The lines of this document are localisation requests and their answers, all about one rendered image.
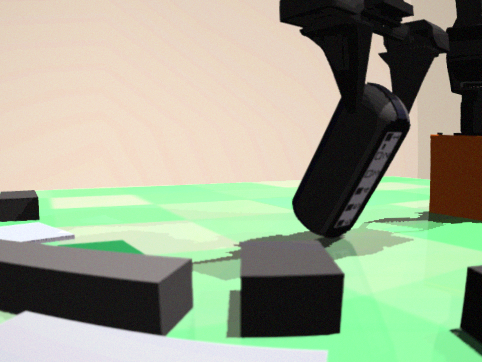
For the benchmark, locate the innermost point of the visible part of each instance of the white flat rectangular sheet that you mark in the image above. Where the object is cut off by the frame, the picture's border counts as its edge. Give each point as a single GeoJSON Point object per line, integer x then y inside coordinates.
{"type": "Point", "coordinates": [34, 232]}

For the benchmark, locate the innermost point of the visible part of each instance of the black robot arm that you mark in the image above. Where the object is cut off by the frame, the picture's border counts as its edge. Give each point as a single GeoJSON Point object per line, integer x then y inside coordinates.
{"type": "Point", "coordinates": [464, 64]}

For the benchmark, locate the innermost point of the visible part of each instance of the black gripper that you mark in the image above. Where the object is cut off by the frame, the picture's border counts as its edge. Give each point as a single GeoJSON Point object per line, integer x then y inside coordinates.
{"type": "Point", "coordinates": [343, 30]}

